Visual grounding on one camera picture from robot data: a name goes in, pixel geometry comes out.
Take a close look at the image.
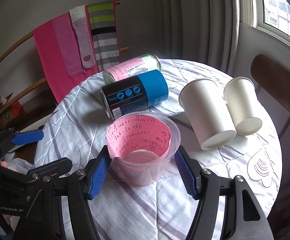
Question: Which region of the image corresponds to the smaller white paper cup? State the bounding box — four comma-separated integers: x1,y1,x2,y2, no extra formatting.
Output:
224,76,263,136

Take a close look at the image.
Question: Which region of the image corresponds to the white striped quilted tablecloth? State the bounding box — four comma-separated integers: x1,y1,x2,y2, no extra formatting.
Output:
34,59,282,239

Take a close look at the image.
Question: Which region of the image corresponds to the grey green striped scarf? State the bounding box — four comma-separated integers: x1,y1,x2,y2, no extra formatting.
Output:
87,0,120,71

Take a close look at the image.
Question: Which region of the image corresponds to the red orange box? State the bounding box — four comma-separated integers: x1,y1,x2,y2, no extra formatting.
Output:
0,101,25,126

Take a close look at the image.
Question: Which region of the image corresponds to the magenta pink towel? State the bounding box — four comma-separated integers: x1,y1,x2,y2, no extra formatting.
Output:
32,21,103,104

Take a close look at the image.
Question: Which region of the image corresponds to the white framed window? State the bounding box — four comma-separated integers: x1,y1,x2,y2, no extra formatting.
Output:
240,0,290,46

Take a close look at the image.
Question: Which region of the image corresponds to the brown wooden chair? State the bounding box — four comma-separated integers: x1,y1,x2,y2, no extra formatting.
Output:
250,54,290,140

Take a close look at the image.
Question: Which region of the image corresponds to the wooden towel rack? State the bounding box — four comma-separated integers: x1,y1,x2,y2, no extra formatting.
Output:
0,0,130,128

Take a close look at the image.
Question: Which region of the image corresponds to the light pink cloth strip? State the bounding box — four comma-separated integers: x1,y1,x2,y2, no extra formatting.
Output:
52,12,84,78

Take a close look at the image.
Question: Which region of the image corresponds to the pink lined clear plastic cup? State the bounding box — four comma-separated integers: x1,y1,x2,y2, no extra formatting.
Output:
105,112,181,186

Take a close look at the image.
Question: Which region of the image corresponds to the larger white paper cup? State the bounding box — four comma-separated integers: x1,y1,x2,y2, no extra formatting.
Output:
179,79,236,150

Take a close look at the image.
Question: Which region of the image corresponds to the black and blue can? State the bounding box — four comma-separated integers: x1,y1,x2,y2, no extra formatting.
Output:
100,70,169,121

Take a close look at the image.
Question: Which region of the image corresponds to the grey window curtain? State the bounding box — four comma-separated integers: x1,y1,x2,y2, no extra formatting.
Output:
155,0,240,74

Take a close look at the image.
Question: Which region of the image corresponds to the pink and green can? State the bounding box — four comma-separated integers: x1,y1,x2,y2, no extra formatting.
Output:
102,54,162,85

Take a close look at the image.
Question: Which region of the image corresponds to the person's hand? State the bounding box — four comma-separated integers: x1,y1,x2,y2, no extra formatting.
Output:
0,161,8,168

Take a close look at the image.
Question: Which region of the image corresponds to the pink knitted band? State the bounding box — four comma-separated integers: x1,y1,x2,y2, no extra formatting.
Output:
69,5,95,69

